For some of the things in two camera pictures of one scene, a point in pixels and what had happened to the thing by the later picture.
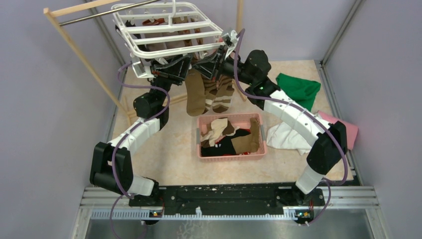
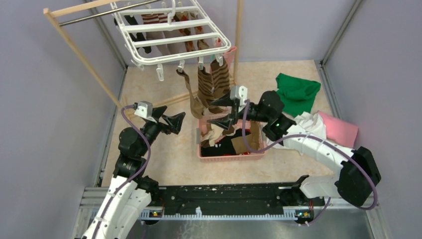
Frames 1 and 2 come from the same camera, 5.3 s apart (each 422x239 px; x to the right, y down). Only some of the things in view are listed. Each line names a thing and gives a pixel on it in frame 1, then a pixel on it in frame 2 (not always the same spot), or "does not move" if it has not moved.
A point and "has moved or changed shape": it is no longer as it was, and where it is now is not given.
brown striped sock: [210, 91] has moved or changed shape
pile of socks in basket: [221, 137] does not move
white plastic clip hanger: [151, 28] does not move
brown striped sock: [225, 91] has moved or changed shape
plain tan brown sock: [196, 95] has moved or changed shape
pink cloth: [351, 130] does not move
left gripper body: [156, 72] → [151, 130]
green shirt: [302, 91] does not move
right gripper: [209, 67] → [225, 122]
